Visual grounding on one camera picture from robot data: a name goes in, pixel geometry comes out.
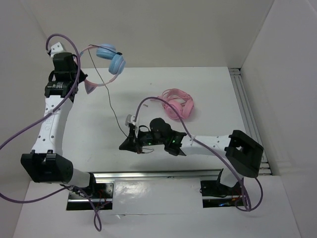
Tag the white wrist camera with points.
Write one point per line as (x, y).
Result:
(131, 119)
(56, 49)

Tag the horizontal aluminium rail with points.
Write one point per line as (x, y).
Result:
(151, 175)

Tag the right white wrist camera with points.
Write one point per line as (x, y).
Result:
(131, 119)

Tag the side aluminium rail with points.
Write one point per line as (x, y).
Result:
(244, 105)

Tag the pink wired headphones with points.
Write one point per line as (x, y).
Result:
(181, 101)

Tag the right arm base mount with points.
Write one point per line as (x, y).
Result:
(216, 195)

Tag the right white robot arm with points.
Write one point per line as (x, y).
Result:
(240, 154)

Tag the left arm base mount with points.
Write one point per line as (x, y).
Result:
(101, 195)

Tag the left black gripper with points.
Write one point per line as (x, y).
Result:
(81, 76)

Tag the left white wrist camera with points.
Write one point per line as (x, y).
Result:
(56, 49)

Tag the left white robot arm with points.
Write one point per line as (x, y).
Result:
(45, 163)

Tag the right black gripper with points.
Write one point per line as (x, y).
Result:
(133, 143)

